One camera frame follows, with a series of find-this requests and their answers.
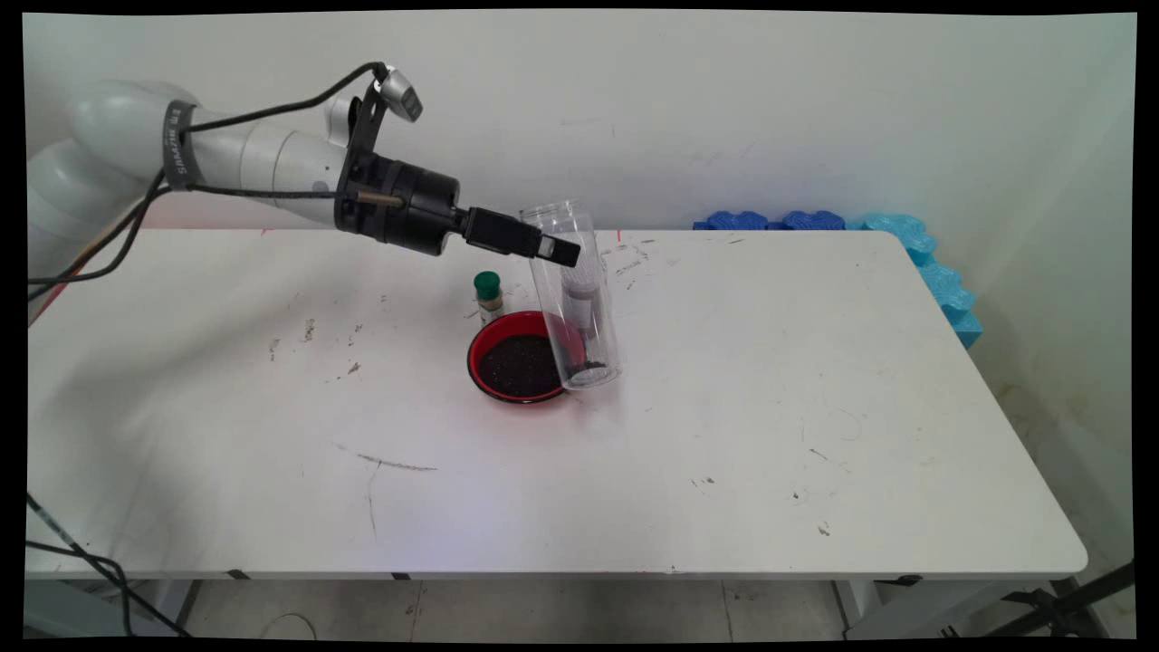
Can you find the grey table leg frame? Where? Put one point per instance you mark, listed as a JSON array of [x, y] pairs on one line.
[[54, 616]]

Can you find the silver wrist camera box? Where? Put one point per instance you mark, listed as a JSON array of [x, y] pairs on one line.
[[400, 93]]

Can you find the clear plastic jar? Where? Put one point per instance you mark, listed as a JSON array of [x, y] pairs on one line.
[[598, 353]]

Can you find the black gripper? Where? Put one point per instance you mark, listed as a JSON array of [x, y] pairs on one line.
[[407, 208]]

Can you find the spice jar with perforated lid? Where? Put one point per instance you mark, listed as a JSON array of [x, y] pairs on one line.
[[580, 308]]

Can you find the light blue foam mat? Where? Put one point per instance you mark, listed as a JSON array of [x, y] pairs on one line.
[[942, 281]]

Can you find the small green-capped spice bottle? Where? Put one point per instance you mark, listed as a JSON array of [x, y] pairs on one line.
[[489, 290]]

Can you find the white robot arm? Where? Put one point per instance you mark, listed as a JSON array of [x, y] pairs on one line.
[[118, 127]]

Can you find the black tripod stand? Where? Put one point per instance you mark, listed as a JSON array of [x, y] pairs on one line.
[[1077, 593]]

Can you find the red bowl with black seeds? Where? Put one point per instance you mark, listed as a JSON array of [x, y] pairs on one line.
[[507, 367]]

